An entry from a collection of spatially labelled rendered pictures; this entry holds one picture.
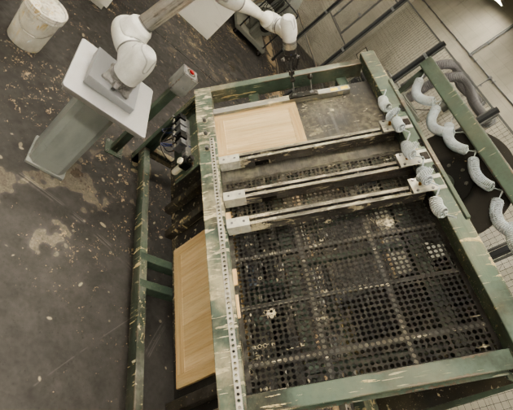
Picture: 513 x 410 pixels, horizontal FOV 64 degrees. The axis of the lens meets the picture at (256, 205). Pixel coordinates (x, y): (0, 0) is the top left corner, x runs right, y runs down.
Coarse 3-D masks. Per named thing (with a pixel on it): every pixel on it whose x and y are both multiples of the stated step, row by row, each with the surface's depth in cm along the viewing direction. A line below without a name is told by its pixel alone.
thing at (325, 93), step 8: (328, 88) 285; (288, 96) 285; (312, 96) 283; (320, 96) 284; (328, 96) 285; (240, 104) 286; (248, 104) 285; (256, 104) 284; (264, 104) 283; (272, 104) 284; (216, 112) 284; (224, 112) 284; (232, 112) 284
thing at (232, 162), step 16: (384, 128) 246; (304, 144) 251; (320, 144) 249; (336, 144) 250; (352, 144) 252; (368, 144) 254; (224, 160) 250; (240, 160) 249; (256, 160) 251; (272, 160) 253
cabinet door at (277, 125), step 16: (240, 112) 284; (256, 112) 282; (272, 112) 280; (288, 112) 278; (224, 128) 276; (240, 128) 275; (256, 128) 273; (272, 128) 271; (288, 128) 269; (224, 144) 267; (240, 144) 265; (256, 144) 264; (272, 144) 262; (288, 144) 260
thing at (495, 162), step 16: (432, 64) 301; (432, 80) 296; (448, 80) 288; (448, 96) 282; (464, 112) 269; (464, 128) 265; (480, 128) 257; (480, 144) 253; (496, 160) 243; (496, 176) 239; (512, 176) 233; (512, 192) 230; (384, 208) 272; (320, 224) 281; (272, 240) 289; (512, 384) 205; (464, 400) 220
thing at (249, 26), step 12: (252, 0) 756; (264, 0) 753; (276, 0) 732; (288, 0) 721; (300, 0) 722; (276, 12) 738; (288, 12) 722; (240, 24) 705; (252, 24) 730; (252, 36) 727; (276, 36) 724; (264, 48) 749
